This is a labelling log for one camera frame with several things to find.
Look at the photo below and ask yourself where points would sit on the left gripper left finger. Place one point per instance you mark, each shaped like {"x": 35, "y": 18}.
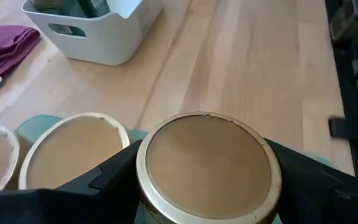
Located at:
{"x": 73, "y": 205}

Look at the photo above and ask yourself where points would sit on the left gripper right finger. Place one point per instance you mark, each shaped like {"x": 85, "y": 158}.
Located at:
{"x": 322, "y": 199}

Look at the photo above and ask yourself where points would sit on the teal plastic tray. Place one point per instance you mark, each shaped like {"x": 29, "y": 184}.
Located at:
{"x": 38, "y": 127}

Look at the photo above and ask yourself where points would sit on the white plastic storage bin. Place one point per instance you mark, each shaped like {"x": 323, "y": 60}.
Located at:
{"x": 110, "y": 43}

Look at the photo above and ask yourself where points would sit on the purple folded cloth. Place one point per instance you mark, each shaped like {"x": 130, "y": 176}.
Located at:
{"x": 4, "y": 46}

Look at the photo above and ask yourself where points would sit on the black table frame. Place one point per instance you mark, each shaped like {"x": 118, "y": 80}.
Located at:
{"x": 346, "y": 81}

